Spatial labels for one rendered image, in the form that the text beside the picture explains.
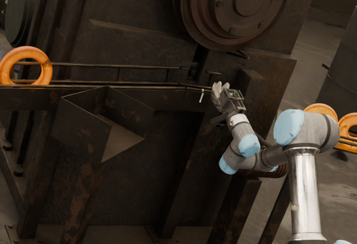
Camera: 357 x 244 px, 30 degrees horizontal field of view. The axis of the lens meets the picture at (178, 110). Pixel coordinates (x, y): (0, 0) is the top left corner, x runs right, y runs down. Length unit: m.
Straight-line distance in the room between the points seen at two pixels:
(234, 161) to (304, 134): 0.42
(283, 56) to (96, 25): 0.88
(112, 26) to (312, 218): 1.01
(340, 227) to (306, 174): 1.65
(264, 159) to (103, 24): 0.77
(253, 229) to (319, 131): 1.26
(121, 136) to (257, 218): 1.32
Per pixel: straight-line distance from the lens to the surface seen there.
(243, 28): 2.48
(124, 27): 2.50
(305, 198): 2.05
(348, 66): 5.21
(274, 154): 2.40
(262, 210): 3.51
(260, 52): 2.82
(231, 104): 2.45
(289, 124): 2.08
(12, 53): 2.31
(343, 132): 2.80
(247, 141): 2.34
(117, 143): 2.21
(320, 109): 2.76
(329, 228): 3.64
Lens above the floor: 1.52
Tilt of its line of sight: 20 degrees down
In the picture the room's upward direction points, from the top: 19 degrees clockwise
